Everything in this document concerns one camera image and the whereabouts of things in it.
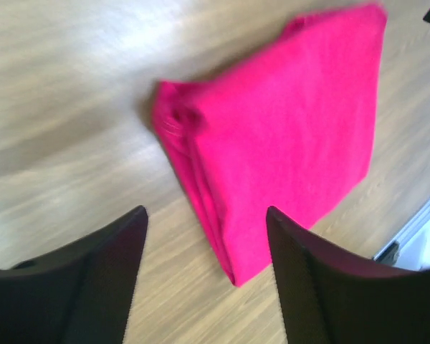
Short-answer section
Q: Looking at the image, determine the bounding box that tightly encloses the aluminium frame rail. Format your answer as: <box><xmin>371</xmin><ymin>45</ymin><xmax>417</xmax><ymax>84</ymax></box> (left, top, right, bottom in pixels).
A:
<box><xmin>372</xmin><ymin>197</ymin><xmax>430</xmax><ymax>271</ymax></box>

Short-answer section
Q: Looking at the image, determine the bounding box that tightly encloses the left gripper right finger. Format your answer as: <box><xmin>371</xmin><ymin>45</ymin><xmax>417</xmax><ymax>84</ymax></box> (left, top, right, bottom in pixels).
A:
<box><xmin>267</xmin><ymin>206</ymin><xmax>430</xmax><ymax>343</ymax></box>

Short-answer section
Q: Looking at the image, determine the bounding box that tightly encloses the magenta t shirt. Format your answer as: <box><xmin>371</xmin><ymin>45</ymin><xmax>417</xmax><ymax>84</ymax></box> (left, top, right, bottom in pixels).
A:
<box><xmin>152</xmin><ymin>3</ymin><xmax>388</xmax><ymax>286</ymax></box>

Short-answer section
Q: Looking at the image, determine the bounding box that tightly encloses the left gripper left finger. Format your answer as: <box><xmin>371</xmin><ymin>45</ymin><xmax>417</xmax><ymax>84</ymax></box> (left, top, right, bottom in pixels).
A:
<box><xmin>0</xmin><ymin>206</ymin><xmax>148</xmax><ymax>343</ymax></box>

